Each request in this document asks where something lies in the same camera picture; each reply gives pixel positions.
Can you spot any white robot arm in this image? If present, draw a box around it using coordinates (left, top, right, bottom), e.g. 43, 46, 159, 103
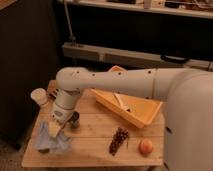
52, 67, 213, 171

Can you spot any orange fruit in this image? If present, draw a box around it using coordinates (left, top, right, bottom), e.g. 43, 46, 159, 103
139, 139, 153, 155

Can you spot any white plastic cup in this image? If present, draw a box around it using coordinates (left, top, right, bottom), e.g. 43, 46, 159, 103
30, 88, 48, 107

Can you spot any grey baseboard rail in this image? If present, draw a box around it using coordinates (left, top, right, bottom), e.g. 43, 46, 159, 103
62, 42, 213, 72

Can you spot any grey blue towel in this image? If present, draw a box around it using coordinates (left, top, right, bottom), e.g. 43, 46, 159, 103
34, 122, 70, 153

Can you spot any white utensil in bin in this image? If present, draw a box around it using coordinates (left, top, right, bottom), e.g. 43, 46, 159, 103
114, 93, 131, 112

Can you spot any dark striped rectangular block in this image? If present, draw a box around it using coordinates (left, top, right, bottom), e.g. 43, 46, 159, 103
49, 91, 57, 99

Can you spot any dark cabinet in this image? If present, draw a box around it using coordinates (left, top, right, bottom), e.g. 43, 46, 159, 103
0, 0, 60, 149

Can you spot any green chili pepper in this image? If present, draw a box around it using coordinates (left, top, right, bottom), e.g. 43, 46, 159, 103
38, 148, 50, 154

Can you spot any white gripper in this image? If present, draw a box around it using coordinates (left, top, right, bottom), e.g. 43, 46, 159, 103
49, 104, 74, 138

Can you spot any dark grape bunch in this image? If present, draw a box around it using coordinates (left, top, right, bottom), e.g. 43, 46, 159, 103
109, 128, 129, 155

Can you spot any wooden shelf with items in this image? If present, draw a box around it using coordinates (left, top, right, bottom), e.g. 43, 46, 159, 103
56, 0, 213, 19

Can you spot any dark metal can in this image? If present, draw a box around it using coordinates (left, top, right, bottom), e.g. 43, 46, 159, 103
69, 111, 80, 129

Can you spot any yellow plastic bin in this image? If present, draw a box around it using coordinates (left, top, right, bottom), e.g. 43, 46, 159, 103
90, 65, 164, 129

